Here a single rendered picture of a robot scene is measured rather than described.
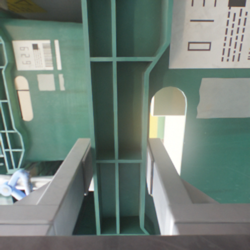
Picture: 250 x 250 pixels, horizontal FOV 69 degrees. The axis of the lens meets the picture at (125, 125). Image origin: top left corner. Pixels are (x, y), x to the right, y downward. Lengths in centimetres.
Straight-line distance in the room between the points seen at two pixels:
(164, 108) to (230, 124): 6
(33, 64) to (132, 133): 37
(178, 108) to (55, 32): 36
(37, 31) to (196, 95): 40
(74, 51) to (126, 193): 35
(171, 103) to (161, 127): 15
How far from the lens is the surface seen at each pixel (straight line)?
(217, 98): 17
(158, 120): 32
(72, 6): 68
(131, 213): 20
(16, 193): 57
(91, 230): 109
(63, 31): 47
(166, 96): 18
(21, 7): 73
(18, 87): 54
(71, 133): 49
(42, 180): 54
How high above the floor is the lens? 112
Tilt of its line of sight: 2 degrees up
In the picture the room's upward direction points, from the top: 90 degrees counter-clockwise
